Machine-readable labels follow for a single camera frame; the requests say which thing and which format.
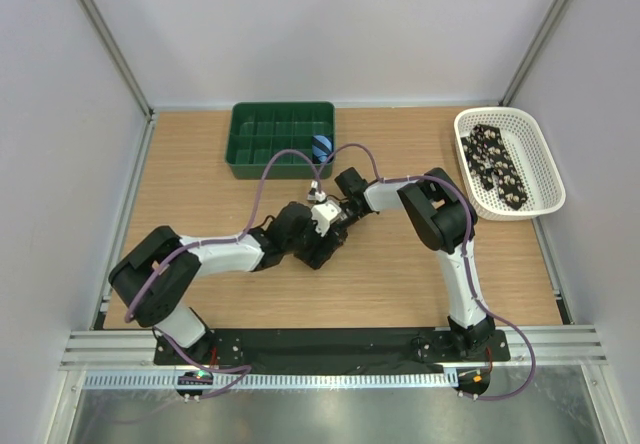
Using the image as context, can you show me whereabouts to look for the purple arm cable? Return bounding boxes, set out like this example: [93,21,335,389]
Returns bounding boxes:
[314,142,537,403]
[123,149,321,395]

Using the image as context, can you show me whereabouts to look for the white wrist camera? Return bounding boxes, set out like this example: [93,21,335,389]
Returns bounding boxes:
[311,200,342,236]
[307,180,327,203]

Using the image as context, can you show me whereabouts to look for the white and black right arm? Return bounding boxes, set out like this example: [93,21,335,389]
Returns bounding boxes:
[335,167,495,360]

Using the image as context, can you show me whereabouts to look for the white perforated plastic basket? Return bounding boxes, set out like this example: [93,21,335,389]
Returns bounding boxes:
[454,107,566,221]

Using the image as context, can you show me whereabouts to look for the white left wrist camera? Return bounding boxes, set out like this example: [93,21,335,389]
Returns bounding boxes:
[311,200,342,236]

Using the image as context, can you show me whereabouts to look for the white slotted cable duct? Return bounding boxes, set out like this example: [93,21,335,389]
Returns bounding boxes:
[83,369,458,391]

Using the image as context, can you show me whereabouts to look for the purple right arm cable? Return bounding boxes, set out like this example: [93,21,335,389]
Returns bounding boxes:
[314,142,537,403]

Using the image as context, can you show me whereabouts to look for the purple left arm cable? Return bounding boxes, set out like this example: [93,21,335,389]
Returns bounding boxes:
[123,149,321,395]

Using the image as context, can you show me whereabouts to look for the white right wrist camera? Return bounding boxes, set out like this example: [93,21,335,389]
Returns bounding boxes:
[307,180,327,203]

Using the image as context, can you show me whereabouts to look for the rolled blue striped tie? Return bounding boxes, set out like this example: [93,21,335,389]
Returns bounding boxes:
[311,135,333,165]

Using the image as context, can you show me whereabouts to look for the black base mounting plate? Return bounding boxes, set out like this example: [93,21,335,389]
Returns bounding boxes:
[184,327,511,376]

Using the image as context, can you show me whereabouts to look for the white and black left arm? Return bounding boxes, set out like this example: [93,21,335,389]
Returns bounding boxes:
[108,199,344,364]

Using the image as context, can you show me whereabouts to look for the black tie with white pattern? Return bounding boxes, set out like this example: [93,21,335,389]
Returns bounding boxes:
[461,125,528,210]

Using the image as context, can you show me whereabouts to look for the green divided organizer tray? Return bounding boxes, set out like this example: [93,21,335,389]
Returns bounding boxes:
[225,101,337,180]

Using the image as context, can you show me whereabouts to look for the black tie with gold keys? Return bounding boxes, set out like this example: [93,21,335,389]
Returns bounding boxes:
[308,226,348,270]

